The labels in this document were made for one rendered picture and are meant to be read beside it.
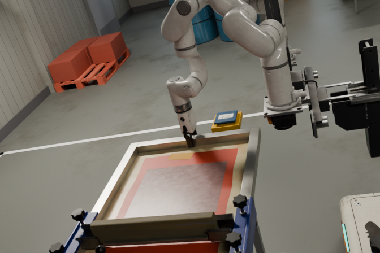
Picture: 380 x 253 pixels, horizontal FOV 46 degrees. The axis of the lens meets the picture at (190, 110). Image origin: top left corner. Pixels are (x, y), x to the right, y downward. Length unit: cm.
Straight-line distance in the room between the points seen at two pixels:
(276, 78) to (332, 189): 160
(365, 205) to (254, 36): 131
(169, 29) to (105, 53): 500
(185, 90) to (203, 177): 34
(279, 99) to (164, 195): 54
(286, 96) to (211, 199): 45
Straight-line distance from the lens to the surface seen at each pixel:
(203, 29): 651
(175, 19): 156
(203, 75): 179
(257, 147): 172
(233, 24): 147
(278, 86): 160
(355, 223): 240
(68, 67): 627
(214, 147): 186
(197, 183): 167
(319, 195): 304
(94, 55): 664
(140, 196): 171
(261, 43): 147
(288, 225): 285
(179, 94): 176
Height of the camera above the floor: 188
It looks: 24 degrees down
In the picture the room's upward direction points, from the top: 16 degrees counter-clockwise
